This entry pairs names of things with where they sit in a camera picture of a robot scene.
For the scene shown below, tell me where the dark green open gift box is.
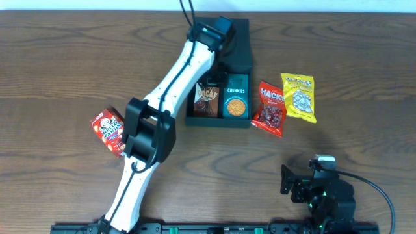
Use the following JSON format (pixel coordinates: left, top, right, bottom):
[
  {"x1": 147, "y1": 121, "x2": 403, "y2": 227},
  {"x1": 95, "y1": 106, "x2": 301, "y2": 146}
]
[{"x1": 185, "y1": 17, "x2": 253, "y2": 128}]

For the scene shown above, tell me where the red Hello Panda box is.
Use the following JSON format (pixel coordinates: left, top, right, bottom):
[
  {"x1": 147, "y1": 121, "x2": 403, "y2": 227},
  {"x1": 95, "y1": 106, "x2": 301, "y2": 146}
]
[{"x1": 90, "y1": 106, "x2": 125, "y2": 158}]

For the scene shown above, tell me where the teal Chunkies cookie box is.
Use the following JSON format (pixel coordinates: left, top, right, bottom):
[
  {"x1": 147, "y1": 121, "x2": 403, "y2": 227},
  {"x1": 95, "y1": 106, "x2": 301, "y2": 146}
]
[{"x1": 223, "y1": 74, "x2": 249, "y2": 119}]

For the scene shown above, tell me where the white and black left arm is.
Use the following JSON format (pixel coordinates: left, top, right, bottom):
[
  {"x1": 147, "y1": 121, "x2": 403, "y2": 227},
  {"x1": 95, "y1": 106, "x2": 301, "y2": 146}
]
[{"x1": 97, "y1": 16, "x2": 235, "y2": 233}]

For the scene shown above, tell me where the red Hacks candy bag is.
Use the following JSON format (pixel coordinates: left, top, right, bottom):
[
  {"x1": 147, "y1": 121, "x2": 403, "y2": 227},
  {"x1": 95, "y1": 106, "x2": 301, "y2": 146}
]
[{"x1": 252, "y1": 81, "x2": 287, "y2": 137}]

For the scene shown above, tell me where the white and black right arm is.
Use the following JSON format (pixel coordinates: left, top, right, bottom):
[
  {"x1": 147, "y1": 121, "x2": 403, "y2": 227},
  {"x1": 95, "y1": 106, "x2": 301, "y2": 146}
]
[{"x1": 280, "y1": 159, "x2": 359, "y2": 233}]

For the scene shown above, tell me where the yellow Hacks candy bag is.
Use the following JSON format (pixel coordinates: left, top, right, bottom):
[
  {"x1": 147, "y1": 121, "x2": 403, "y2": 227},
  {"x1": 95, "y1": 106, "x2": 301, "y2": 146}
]
[{"x1": 281, "y1": 73, "x2": 317, "y2": 124}]

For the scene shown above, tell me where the brown Pocky box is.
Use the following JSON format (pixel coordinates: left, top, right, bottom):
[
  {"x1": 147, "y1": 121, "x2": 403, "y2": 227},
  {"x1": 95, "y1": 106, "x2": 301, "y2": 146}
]
[{"x1": 193, "y1": 84, "x2": 220, "y2": 118}]

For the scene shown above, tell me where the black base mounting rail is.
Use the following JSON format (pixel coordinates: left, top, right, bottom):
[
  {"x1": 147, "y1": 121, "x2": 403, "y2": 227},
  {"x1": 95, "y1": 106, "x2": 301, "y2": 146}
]
[{"x1": 49, "y1": 222, "x2": 380, "y2": 234}]

